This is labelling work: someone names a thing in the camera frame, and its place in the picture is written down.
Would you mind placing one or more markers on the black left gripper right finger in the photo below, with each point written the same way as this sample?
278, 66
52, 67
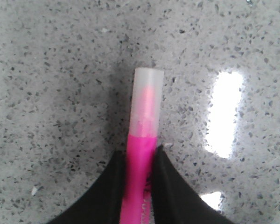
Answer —
174, 201

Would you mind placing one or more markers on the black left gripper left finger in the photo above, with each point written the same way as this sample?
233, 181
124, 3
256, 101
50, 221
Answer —
101, 203

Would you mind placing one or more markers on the pink highlighter pen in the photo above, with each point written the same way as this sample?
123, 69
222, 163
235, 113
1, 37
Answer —
141, 145

